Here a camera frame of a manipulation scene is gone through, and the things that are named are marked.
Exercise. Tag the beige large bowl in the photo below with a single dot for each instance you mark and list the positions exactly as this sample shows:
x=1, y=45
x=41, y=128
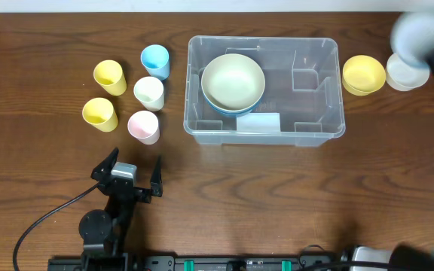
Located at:
x=233, y=74

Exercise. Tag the yellow plastic cup lower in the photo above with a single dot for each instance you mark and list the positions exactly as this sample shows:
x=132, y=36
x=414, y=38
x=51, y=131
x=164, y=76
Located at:
x=100, y=113

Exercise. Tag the grey small bowl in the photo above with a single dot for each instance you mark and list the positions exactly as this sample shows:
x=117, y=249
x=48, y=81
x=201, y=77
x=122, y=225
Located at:
x=412, y=37

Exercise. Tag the yellow small bowl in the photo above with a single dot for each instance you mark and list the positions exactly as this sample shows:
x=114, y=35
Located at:
x=363, y=75

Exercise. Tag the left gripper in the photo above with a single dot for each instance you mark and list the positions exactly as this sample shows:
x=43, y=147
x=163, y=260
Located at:
x=129, y=189

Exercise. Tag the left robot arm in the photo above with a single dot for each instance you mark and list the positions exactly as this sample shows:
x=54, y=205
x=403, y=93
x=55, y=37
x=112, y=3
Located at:
x=104, y=230

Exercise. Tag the blue plastic cup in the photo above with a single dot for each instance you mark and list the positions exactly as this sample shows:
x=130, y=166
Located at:
x=156, y=60

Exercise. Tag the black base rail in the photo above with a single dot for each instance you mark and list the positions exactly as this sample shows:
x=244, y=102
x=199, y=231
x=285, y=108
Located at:
x=170, y=263

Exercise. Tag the yellow plastic cup upper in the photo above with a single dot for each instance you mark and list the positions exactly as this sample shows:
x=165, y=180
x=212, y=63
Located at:
x=110, y=76

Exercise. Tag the white small bowl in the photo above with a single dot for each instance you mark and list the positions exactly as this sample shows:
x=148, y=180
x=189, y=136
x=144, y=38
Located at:
x=402, y=77

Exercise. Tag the clear plastic storage container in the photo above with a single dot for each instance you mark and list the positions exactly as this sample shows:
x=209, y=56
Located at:
x=302, y=104

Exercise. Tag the pale green plastic cup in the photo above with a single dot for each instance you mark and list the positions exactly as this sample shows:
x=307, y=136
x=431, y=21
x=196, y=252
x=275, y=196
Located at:
x=150, y=92

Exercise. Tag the pink plastic cup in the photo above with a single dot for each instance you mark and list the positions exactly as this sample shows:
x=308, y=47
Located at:
x=144, y=126

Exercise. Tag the yellow plastic cup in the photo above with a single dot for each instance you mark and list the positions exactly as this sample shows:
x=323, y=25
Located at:
x=100, y=113
x=110, y=76

